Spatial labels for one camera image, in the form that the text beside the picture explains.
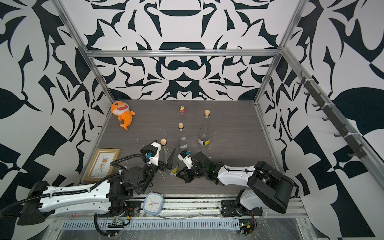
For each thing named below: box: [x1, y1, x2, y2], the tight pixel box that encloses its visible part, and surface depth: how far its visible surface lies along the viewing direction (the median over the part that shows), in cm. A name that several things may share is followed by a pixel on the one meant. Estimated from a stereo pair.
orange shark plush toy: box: [110, 99, 136, 130], surface depth 107 cm
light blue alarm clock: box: [142, 191, 164, 216], surface depth 75 cm
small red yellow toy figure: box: [179, 106, 186, 115], surface depth 110 cm
